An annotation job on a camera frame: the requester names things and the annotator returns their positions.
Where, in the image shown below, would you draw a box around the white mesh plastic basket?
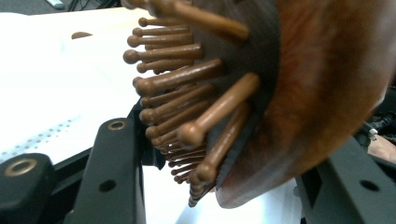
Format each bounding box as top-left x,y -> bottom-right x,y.
0,115 -> 104,166

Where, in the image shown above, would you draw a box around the wooden paddle hairbrush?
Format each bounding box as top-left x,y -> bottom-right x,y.
120,0 -> 396,209

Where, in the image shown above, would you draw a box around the small brown object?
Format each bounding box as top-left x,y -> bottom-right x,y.
70,31 -> 93,40

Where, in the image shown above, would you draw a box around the tangled black floor cables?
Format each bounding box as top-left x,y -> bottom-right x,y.
64,0 -> 120,11

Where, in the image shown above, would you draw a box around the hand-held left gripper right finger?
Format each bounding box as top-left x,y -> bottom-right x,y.
293,135 -> 396,224

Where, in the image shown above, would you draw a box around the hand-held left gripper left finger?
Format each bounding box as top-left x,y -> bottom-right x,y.
68,101 -> 166,224

